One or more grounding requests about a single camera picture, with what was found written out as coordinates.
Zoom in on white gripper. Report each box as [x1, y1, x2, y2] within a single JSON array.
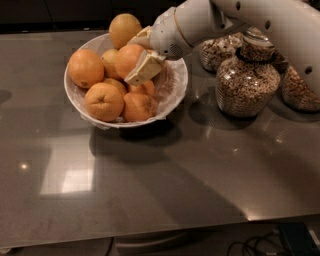
[[124, 7, 193, 85]]

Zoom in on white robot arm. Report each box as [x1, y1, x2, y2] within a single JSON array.
[[125, 0, 320, 94]]

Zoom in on white bowl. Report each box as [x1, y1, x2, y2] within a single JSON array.
[[63, 31, 189, 130]]

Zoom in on white plastic bowl liner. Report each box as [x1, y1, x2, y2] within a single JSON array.
[[79, 32, 189, 128]]

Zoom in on small orange right of centre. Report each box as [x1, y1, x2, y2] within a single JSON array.
[[127, 80, 155, 96]]

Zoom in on pale orange behind centre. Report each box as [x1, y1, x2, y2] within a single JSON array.
[[101, 49, 121, 80]]

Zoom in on back left cereal jar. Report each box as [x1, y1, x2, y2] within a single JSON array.
[[199, 32, 242, 72]]

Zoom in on front cereal glass jar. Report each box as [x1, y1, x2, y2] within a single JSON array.
[[216, 27, 280, 118]]

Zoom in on cereal glass jar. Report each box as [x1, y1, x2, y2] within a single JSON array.
[[216, 27, 280, 118], [281, 66, 320, 113]]

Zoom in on back right cereal jar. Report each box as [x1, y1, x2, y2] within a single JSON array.
[[249, 27, 288, 73]]

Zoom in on right cereal glass jar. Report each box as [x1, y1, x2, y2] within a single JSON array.
[[281, 66, 320, 113]]

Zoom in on dark blue box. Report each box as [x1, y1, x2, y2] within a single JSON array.
[[278, 223, 320, 256]]

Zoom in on black cables on floor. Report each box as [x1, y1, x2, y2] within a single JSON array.
[[227, 231, 288, 256]]

